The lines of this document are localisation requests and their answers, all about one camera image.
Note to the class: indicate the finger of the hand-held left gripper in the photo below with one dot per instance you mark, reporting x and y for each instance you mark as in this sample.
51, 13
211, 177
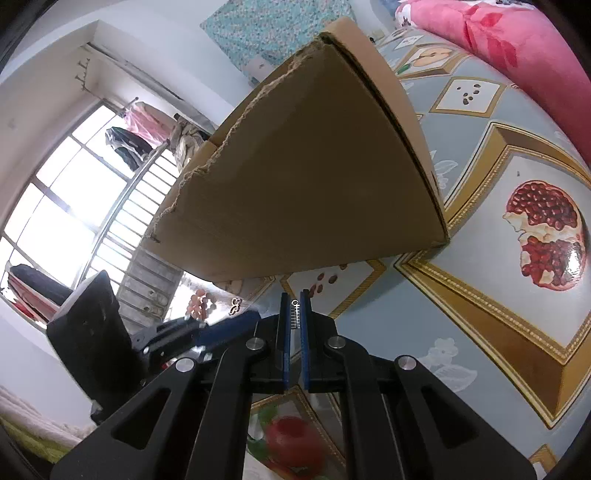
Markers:
231, 327

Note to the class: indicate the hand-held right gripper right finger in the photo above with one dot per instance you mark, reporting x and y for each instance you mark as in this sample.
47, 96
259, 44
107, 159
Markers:
304, 341

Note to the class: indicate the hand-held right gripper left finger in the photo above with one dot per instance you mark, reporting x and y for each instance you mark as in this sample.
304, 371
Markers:
286, 341

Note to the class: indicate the small metal spring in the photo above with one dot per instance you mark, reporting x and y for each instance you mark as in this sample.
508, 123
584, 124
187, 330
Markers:
296, 314

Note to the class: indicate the cardboard box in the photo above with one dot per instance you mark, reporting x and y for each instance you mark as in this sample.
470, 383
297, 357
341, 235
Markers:
300, 184

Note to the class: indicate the dark cloth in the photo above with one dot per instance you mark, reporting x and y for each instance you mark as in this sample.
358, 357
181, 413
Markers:
37, 284

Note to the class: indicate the fruit print tablecloth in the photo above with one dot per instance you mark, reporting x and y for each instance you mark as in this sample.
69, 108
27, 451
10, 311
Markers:
415, 323

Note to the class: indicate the metal railing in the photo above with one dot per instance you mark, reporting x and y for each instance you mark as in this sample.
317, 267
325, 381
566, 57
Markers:
134, 221

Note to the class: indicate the large window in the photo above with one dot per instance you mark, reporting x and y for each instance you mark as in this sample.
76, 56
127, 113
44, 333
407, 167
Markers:
55, 207

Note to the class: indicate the black hanging garment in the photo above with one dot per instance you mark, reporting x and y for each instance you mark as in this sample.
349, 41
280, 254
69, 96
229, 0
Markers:
127, 145

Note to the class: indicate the pink hanging garment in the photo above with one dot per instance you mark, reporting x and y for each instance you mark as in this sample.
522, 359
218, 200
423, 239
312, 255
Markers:
145, 122

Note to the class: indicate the pink floral pillow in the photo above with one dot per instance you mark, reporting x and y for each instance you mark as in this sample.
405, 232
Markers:
508, 37

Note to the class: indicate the white wall socket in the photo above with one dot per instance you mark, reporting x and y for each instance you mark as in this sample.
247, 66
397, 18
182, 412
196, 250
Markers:
256, 67

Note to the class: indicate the wall coat hooks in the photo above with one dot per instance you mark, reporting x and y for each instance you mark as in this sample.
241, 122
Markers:
83, 74

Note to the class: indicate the floral wall cloth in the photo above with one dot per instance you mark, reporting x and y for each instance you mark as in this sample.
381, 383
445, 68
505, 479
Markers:
258, 27

